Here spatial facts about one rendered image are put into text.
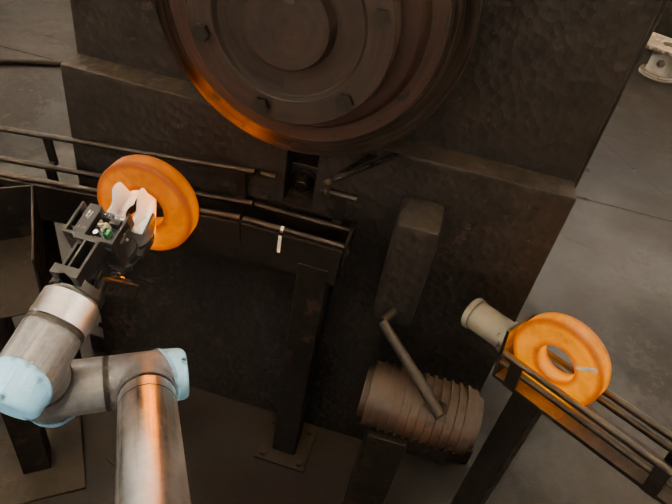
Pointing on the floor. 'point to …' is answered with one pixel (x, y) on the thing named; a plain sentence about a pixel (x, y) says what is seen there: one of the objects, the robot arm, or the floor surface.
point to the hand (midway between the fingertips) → (147, 194)
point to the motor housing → (406, 426)
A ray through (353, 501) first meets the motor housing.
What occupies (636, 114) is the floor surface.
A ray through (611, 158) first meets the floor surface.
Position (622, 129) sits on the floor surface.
